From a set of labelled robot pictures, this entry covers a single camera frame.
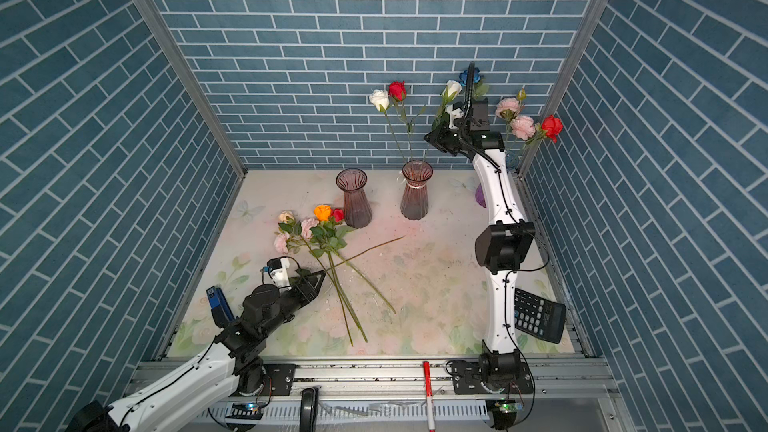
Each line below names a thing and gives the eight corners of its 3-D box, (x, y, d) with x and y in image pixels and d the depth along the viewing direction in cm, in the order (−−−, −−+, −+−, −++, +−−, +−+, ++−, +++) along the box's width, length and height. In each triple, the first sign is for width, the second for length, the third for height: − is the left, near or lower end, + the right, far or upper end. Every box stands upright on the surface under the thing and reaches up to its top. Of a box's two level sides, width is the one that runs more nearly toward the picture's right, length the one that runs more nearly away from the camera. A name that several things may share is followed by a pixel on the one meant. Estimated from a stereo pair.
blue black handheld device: (224, 332, 83) (216, 326, 79) (210, 297, 90) (202, 290, 85) (237, 323, 85) (229, 317, 81) (222, 290, 91) (214, 283, 87)
